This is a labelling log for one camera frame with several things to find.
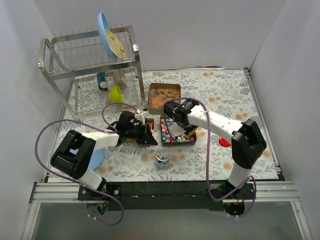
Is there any tin of lollipops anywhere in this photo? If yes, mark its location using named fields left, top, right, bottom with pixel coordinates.
left=145, top=118, right=155, bottom=136

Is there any tin of star candies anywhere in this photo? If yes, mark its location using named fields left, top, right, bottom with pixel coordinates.
left=160, top=115, right=197, bottom=147

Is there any tin of pastel gummies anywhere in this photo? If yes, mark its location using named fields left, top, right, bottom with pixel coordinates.
left=147, top=83, right=181, bottom=115

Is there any yellow plastic scoop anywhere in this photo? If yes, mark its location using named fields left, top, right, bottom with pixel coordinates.
left=184, top=126, right=198, bottom=138

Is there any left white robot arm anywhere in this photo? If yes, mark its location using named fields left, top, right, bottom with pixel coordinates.
left=50, top=111, right=158, bottom=200

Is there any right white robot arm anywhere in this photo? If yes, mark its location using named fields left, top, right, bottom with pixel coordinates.
left=162, top=97, right=267, bottom=199

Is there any clear glass jar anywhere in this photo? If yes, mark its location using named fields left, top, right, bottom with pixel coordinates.
left=155, top=147, right=170, bottom=169

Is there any green bowl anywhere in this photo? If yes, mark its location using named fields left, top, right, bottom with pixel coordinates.
left=108, top=85, right=124, bottom=103

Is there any blue plate on table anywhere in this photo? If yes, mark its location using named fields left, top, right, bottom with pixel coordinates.
left=88, top=148, right=106, bottom=170

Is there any red jar lid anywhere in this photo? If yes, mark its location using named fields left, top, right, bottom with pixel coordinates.
left=219, top=137, right=231, bottom=148

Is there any blue white mug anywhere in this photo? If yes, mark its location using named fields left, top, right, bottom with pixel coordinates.
left=95, top=72, right=108, bottom=91

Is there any steel dish rack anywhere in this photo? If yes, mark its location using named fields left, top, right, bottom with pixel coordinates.
left=38, top=25, right=147, bottom=120

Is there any cream floral plate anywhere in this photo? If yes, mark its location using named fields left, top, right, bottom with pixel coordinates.
left=105, top=29, right=127, bottom=60

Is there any blue plate in rack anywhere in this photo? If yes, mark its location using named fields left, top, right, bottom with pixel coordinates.
left=97, top=12, right=116, bottom=61

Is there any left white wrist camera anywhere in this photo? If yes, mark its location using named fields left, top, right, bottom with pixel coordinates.
left=135, top=109, right=149, bottom=125

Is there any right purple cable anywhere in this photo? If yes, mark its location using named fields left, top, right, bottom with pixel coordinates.
left=163, top=98, right=257, bottom=218

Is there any purple cable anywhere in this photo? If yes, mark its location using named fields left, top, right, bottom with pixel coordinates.
left=34, top=102, right=141, bottom=226
left=163, top=98, right=257, bottom=218

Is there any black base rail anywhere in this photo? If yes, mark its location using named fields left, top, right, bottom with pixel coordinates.
left=77, top=180, right=257, bottom=212

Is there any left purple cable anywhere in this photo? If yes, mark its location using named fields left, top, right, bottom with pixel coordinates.
left=34, top=102, right=141, bottom=226

